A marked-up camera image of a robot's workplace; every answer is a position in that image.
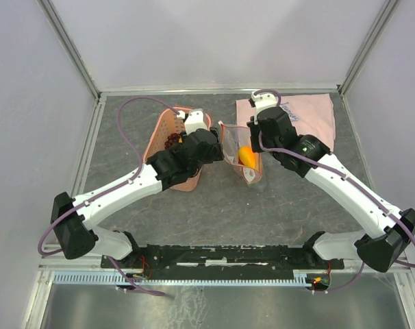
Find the clear zip top bag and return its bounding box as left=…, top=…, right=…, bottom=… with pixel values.
left=218, top=121, right=267, bottom=192

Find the orange toy fruit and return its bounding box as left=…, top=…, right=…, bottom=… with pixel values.
left=238, top=145, right=257, bottom=169

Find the watermelon slice toy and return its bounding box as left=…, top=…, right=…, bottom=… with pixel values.
left=242, top=167, right=260, bottom=184

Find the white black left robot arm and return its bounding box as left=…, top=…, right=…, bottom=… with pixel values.
left=51, top=127, right=224, bottom=267

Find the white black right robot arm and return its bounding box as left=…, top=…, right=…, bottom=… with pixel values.
left=247, top=106, right=415, bottom=273

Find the dark red grape bunch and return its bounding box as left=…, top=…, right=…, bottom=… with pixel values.
left=164, top=133, right=182, bottom=149

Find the pink embroidered cloth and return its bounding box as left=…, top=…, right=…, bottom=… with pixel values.
left=235, top=93, right=336, bottom=152

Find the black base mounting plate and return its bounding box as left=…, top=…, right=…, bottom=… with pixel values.
left=116, top=245, right=344, bottom=281

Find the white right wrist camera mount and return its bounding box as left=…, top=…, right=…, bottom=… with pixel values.
left=249, top=88, right=281, bottom=114

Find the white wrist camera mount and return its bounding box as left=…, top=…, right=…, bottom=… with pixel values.
left=249, top=88, right=281, bottom=114
left=177, top=108, right=208, bottom=135

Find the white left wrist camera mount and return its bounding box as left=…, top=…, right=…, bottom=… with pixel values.
left=177, top=108, right=208, bottom=135

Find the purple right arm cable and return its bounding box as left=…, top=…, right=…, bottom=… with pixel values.
left=251, top=88, right=415, bottom=293

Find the light blue cable duct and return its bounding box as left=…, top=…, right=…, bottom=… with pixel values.
left=52, top=270, right=313, bottom=285

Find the aluminium frame rail front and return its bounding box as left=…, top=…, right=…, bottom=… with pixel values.
left=39, top=243, right=414, bottom=273

